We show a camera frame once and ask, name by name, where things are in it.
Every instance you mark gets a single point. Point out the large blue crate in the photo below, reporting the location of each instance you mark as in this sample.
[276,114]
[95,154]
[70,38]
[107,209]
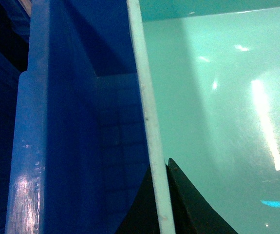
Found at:
[79,151]

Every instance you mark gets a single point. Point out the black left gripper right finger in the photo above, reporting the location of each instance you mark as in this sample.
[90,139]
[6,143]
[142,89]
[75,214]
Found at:
[191,212]

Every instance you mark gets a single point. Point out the teal plastic bin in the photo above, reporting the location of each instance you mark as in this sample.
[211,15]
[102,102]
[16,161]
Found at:
[209,73]

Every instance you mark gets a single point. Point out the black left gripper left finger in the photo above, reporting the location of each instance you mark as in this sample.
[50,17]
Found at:
[142,217]

